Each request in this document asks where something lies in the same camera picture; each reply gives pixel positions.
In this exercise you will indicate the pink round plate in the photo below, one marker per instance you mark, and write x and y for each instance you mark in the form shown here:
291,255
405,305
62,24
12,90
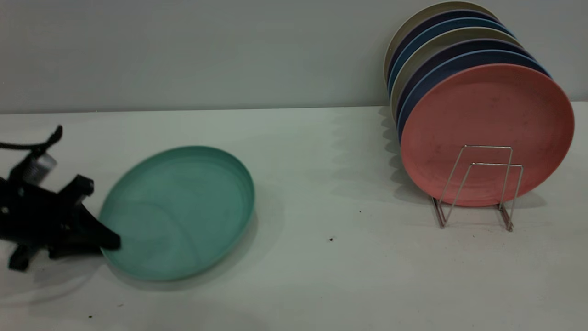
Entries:
482,115

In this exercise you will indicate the dark purple round plate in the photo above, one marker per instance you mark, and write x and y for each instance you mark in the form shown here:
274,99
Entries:
459,14
459,47

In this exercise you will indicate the green round plate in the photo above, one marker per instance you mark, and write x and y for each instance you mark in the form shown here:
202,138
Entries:
183,211

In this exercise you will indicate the teal blue round plate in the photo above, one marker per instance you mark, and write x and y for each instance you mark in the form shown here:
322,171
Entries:
459,22

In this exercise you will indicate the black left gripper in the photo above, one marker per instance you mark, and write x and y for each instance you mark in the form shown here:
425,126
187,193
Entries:
36,216

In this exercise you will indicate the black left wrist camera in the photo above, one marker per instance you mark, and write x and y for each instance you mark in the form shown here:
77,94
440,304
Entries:
78,186

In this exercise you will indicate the beige round plate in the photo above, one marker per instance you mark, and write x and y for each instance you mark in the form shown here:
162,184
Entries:
459,34
436,8

